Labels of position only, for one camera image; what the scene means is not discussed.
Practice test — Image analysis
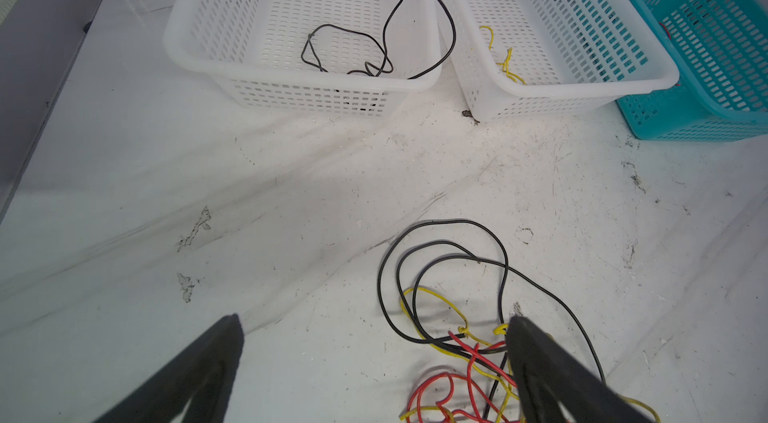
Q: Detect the middle white plastic basket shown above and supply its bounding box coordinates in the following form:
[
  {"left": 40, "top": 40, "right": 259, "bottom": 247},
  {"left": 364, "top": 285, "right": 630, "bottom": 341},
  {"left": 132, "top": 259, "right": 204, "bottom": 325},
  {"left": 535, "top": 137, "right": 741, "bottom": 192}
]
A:
[{"left": 440, "top": 0, "right": 679, "bottom": 122}]

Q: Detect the yellow cable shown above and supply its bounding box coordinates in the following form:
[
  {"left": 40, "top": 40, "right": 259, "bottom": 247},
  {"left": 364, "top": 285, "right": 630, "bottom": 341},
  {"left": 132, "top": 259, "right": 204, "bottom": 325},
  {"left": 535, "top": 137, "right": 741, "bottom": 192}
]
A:
[{"left": 478, "top": 25, "right": 527, "bottom": 86}]

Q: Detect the white plastic basket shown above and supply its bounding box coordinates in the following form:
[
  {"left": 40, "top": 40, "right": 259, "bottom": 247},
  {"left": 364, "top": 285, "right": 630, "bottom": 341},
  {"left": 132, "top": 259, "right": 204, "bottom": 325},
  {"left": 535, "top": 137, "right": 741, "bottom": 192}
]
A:
[
  {"left": 440, "top": 0, "right": 679, "bottom": 122},
  {"left": 163, "top": 0, "right": 444, "bottom": 117}
]

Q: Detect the cable bundle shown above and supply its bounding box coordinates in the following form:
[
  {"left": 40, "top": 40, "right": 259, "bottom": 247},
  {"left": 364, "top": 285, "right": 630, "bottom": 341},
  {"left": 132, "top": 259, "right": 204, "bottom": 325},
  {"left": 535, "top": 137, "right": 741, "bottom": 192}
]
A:
[{"left": 376, "top": 218, "right": 661, "bottom": 423}]

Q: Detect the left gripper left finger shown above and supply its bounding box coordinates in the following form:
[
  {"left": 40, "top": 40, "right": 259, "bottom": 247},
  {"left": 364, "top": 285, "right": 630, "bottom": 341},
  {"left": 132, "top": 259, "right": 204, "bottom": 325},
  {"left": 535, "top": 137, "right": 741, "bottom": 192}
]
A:
[{"left": 97, "top": 314, "right": 244, "bottom": 422}]

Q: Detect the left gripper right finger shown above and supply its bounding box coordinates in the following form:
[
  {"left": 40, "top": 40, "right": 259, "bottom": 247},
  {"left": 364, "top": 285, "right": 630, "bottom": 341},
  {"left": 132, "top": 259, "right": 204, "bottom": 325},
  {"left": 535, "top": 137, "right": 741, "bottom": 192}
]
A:
[{"left": 505, "top": 316, "right": 648, "bottom": 422}]

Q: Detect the left white plastic basket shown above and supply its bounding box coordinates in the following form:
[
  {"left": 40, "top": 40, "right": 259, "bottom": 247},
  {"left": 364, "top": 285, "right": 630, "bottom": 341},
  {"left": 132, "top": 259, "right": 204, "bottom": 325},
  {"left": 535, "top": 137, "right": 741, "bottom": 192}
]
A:
[{"left": 163, "top": 0, "right": 444, "bottom": 117}]

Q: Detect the teal plastic basket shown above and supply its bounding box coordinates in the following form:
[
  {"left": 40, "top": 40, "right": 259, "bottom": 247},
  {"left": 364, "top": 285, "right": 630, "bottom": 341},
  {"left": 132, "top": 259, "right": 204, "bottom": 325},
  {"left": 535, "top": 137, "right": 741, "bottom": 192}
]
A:
[{"left": 617, "top": 0, "right": 767, "bottom": 142}]

